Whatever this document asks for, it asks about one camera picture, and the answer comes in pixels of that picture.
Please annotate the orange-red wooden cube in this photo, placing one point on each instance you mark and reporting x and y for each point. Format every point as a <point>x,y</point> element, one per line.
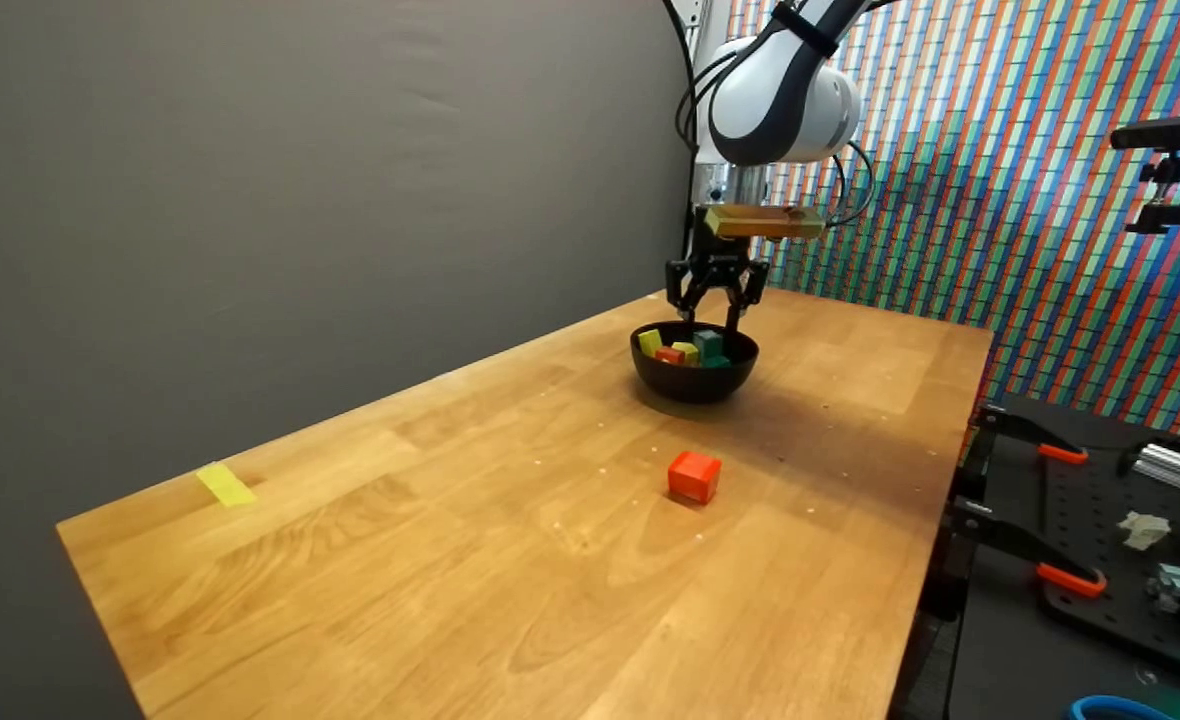
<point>692,481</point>

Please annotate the yellow tape strip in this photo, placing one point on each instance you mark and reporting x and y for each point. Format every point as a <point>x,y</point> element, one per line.
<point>227,484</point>

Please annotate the black bowl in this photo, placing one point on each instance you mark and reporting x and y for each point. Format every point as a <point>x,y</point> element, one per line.
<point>692,387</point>

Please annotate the pale yellow cube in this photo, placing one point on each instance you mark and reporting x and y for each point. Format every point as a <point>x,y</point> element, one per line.
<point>651,341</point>

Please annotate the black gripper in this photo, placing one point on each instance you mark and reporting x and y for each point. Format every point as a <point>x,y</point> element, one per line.
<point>716,261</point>

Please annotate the white crumpled paper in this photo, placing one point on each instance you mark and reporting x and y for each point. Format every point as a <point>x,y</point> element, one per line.
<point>1147,528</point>

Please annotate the grey fabric backdrop panel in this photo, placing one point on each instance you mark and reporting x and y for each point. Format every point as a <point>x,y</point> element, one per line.
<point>282,173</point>

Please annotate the tan wrist camera box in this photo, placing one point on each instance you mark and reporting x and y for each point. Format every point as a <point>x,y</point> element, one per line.
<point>770,221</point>

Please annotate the white flat bar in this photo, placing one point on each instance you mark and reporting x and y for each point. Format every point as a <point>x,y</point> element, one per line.
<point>1175,466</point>

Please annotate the black pegboard bench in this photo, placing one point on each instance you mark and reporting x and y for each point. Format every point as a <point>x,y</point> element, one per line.
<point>1080,525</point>

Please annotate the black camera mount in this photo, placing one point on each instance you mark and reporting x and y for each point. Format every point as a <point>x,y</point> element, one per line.
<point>1168,135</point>

